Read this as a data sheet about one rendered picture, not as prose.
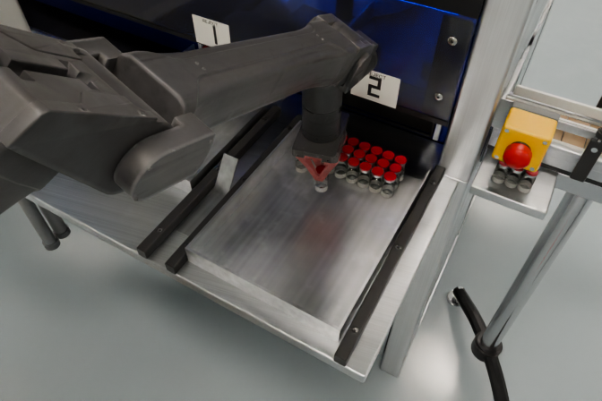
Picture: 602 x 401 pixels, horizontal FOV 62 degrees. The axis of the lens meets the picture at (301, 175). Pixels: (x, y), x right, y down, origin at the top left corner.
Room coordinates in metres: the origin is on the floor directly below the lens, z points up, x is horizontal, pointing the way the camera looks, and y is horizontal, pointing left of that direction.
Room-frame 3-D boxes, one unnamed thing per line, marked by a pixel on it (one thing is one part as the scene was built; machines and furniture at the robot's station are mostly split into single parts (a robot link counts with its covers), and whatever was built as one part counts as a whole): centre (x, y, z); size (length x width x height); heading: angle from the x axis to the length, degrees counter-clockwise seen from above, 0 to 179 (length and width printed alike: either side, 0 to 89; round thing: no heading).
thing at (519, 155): (0.55, -0.33, 0.99); 0.04 x 0.04 x 0.04; 60
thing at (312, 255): (0.51, -0.02, 0.90); 0.34 x 0.26 x 0.04; 150
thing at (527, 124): (0.59, -0.36, 0.99); 0.08 x 0.07 x 0.07; 150
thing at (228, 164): (0.54, 0.15, 0.91); 0.14 x 0.03 x 0.06; 149
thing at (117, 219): (0.63, 0.10, 0.87); 0.70 x 0.48 x 0.02; 60
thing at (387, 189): (0.61, -0.08, 0.90); 0.18 x 0.02 x 0.05; 60
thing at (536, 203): (0.62, -0.39, 0.87); 0.14 x 0.13 x 0.02; 150
